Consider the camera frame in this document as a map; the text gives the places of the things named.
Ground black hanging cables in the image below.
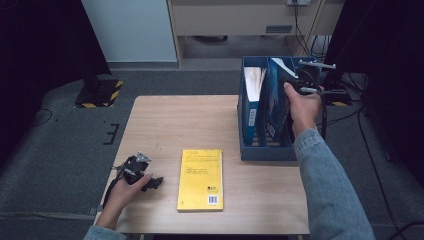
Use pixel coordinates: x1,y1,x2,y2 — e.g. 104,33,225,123
292,0,332,58

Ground blue plastic file rack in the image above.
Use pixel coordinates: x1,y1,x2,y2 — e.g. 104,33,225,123
236,55,322,163

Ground dark blue illustrated book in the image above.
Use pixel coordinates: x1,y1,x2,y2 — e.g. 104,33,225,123
264,57,300,143

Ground thick bright blue book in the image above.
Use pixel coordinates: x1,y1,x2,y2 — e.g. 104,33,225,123
242,66,268,147

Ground black yellow-striped stand base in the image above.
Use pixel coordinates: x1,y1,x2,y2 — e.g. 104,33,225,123
73,78,125,110
324,79,353,108

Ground person's right hand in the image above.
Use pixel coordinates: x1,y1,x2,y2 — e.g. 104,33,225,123
283,81,325,139

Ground yellow book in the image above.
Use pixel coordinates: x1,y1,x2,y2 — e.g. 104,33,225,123
176,148,225,213

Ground beige wooden desk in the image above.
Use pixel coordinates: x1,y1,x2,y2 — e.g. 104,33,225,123
166,0,345,68

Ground person's left hand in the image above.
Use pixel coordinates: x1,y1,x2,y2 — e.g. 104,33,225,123
105,172,154,220

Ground thick black floor cable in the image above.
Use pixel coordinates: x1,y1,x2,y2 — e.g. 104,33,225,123
386,221,424,240

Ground hand-held gripper cable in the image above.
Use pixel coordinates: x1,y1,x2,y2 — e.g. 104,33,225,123
299,84,350,141
101,164,126,208

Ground dark curtain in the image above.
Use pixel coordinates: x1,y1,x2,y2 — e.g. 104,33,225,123
0,0,112,168
321,0,424,188

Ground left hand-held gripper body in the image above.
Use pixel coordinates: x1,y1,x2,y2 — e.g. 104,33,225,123
115,151,153,186

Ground left hand-held gripper cable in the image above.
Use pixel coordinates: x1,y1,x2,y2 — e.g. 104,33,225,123
101,164,126,208

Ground white panel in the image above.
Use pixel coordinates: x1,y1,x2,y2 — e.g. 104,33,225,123
80,0,179,64

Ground long black floor cable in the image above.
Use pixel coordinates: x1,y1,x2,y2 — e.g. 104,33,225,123
324,99,405,240

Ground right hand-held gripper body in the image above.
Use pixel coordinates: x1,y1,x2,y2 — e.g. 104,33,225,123
289,58,338,98

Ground right hand-held gripper cable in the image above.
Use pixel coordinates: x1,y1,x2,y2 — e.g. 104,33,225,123
299,84,350,141

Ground thin black looped floor cable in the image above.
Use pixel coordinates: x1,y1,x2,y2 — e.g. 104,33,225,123
31,107,54,127

